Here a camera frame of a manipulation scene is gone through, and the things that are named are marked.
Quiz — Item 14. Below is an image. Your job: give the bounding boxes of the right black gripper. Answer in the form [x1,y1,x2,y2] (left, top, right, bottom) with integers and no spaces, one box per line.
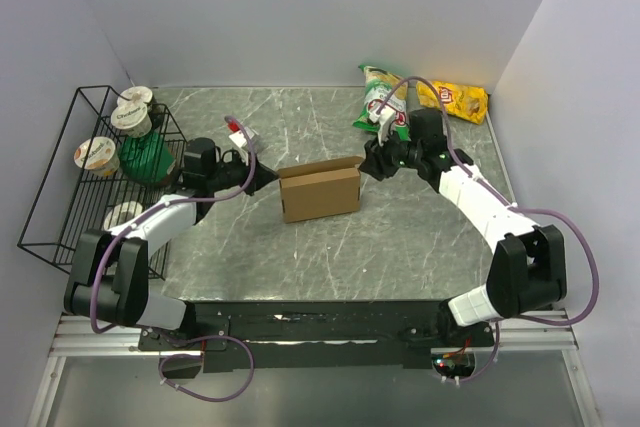
[359,124,423,182]

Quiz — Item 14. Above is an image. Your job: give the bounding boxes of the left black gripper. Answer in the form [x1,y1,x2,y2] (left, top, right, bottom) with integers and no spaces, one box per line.
[207,148,279,196]

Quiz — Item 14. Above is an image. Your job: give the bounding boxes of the brown cardboard box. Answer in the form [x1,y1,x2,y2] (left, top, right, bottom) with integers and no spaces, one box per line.
[278,156,363,223]

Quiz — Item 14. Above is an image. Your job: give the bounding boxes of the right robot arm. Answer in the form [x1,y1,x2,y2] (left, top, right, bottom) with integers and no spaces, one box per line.
[359,107,567,346]

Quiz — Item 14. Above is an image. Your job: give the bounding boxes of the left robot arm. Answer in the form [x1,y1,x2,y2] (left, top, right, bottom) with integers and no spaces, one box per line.
[63,137,279,349]

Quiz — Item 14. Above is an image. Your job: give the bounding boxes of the green Chuba snack bag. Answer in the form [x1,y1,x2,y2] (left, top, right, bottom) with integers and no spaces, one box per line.
[352,64,410,140]

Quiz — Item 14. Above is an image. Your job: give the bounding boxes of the yellow Lays chips bag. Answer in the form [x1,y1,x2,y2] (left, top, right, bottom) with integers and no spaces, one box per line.
[416,81,489,125]

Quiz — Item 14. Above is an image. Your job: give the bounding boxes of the green bottle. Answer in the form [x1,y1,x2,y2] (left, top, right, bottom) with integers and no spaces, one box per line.
[118,131,176,186]

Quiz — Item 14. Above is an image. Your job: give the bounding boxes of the Chobani yogurt cup middle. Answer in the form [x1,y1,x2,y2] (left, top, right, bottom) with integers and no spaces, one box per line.
[110,102,152,138]

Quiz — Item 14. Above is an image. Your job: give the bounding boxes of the chobani yogurt cup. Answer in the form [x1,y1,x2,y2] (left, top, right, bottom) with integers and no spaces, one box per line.
[74,136,120,177]
[110,102,152,138]

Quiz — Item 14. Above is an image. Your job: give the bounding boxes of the white tape roll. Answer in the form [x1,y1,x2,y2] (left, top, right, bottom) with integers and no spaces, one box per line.
[103,201,143,230]

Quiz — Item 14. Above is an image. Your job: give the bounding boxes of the yogurt cup rear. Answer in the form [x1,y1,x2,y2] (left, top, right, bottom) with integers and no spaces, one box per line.
[117,86,154,105]

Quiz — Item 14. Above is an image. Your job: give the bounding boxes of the Chobani yogurt cup front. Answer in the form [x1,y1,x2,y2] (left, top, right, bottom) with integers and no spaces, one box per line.
[74,136,120,177]

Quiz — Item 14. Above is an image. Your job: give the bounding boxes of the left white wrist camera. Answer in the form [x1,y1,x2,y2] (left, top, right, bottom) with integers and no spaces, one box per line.
[225,116,261,154]

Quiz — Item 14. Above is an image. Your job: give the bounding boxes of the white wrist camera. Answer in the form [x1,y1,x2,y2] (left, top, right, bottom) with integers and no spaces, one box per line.
[225,116,261,154]
[368,106,396,146]

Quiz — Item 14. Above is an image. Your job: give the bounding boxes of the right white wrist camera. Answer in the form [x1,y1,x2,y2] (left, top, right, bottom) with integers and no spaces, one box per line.
[368,106,396,146]

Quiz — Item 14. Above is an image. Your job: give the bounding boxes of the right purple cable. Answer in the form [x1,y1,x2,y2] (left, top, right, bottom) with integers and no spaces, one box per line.
[374,75,600,327]

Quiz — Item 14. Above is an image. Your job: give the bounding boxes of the black wire rack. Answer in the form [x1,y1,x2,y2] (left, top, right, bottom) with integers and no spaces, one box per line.
[17,85,186,274]

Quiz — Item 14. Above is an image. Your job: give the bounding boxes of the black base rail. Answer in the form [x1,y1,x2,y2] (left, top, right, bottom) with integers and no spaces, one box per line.
[47,296,576,373]

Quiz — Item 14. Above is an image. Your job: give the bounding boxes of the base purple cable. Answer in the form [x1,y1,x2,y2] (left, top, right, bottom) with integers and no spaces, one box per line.
[158,335,255,403]

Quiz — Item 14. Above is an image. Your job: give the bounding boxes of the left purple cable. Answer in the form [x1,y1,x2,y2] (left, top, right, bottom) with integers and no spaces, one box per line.
[89,117,259,336]

